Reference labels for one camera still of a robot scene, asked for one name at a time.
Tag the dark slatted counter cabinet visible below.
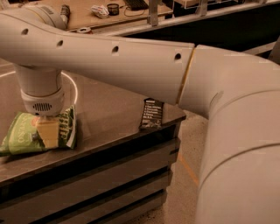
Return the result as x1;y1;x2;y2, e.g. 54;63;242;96
0;116;187;224

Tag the red coca-cola can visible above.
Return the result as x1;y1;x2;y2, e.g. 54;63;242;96
77;27;93;34

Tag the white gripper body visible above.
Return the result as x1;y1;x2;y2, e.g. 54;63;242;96
21;88;64;116

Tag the black keyboard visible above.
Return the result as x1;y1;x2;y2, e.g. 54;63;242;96
123;0;149;11

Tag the black rxbar chocolate bar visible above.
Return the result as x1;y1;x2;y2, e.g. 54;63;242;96
139;98;164;130

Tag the grey metal bracket middle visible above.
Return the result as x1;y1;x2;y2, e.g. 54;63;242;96
147;0;158;26

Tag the green jalapeno chip bag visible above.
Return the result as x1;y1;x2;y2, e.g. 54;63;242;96
0;105;77;157

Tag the black mesh cup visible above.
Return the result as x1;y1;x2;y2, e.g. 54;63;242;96
107;3;119;16

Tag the grey metal bracket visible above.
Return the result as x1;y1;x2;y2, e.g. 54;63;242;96
147;0;158;26
195;0;208;17

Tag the grey metal bracket right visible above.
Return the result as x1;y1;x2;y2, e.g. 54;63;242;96
195;0;208;17

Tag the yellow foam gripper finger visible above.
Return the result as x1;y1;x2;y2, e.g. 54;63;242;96
36;117;59;149

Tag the white snack packet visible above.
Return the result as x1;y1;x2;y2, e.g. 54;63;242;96
91;5;109;18

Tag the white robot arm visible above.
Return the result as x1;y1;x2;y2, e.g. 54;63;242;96
0;5;280;224

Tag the grey handheld tool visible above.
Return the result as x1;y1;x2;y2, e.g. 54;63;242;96
60;4;70;25

